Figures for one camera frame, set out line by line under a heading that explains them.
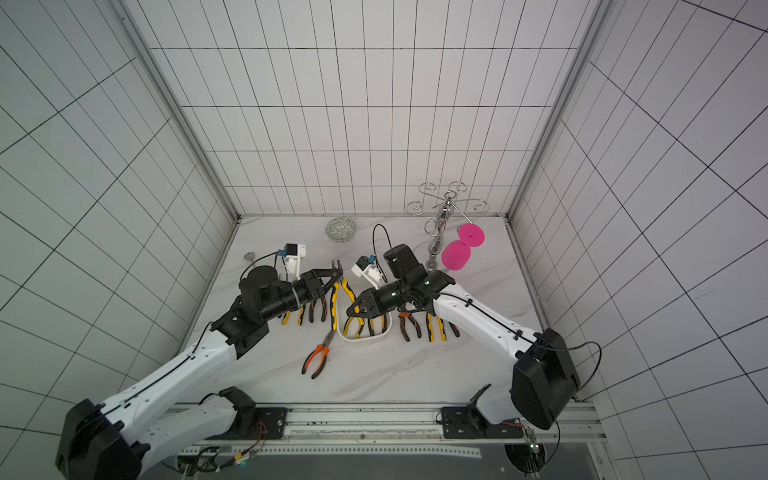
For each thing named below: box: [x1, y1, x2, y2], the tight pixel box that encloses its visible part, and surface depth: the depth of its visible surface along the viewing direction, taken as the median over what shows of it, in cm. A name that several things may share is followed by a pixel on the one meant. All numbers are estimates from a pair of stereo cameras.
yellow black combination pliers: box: [426, 312, 447, 343], surface depth 89 cm
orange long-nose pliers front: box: [301, 329, 337, 379], surface depth 85 cm
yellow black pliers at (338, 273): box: [331, 259, 357, 331], surface depth 72 cm
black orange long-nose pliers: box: [398, 312, 422, 342], surface depth 91 cm
